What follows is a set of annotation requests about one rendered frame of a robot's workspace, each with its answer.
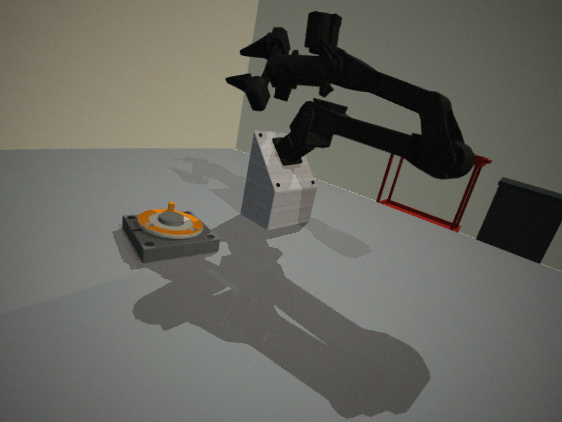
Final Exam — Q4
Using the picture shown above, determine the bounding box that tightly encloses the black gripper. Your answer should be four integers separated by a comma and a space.
226, 27, 303, 111

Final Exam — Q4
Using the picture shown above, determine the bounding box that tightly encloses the orange round plate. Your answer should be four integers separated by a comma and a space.
137, 201, 203, 239

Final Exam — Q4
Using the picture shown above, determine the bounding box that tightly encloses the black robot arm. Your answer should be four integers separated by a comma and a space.
272, 11, 474, 180

